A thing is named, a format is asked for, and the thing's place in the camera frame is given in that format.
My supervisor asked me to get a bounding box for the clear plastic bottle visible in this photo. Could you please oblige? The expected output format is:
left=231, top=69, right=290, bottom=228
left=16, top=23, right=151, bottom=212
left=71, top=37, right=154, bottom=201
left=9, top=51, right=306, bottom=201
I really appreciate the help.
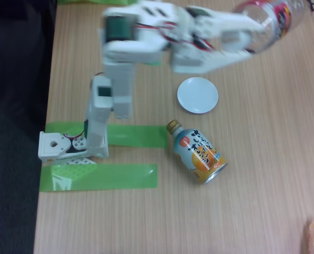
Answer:
left=232, top=0, right=306, bottom=55

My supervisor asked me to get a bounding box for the orange juice bottle can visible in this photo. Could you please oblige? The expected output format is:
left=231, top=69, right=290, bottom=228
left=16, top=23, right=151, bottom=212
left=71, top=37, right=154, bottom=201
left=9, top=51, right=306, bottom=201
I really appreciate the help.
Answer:
left=165, top=119, right=228, bottom=185

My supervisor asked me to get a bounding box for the white round plate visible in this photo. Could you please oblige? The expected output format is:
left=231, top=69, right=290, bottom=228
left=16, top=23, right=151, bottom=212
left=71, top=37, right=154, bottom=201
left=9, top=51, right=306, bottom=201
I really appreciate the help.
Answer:
left=176, top=76, right=219, bottom=115

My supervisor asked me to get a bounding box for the short green tape strip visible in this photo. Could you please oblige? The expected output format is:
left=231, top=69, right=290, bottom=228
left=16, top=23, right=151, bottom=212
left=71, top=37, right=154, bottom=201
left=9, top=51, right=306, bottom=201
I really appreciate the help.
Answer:
left=44, top=121, right=169, bottom=149

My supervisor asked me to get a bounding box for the green tape at table edge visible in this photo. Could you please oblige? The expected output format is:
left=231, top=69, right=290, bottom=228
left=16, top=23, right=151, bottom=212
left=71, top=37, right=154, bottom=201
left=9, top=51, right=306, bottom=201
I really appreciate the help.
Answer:
left=57, top=0, right=136, bottom=6

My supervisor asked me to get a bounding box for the long green tape strip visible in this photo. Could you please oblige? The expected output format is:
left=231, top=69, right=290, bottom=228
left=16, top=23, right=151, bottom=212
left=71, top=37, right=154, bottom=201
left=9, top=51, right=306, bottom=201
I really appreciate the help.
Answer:
left=39, top=163, right=158, bottom=193

